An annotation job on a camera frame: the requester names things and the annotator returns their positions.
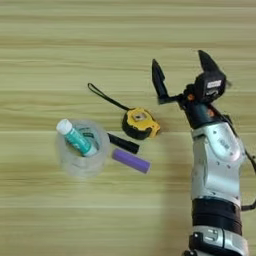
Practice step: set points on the black marker pen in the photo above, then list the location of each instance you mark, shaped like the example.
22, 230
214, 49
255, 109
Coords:
125, 143

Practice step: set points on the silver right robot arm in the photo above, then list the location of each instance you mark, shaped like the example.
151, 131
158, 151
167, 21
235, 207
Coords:
216, 166

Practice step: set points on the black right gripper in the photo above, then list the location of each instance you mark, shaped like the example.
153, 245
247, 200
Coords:
200, 115

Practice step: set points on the purple rectangular block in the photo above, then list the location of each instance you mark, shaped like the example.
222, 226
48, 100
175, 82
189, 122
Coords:
131, 161

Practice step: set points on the teal glue stick white cap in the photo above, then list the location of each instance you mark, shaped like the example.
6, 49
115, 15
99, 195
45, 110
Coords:
76, 138

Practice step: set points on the clear plastic cup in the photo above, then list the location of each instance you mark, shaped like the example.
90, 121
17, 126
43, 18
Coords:
76, 166

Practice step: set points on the yellow black tape measure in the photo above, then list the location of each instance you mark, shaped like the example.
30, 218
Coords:
141, 125

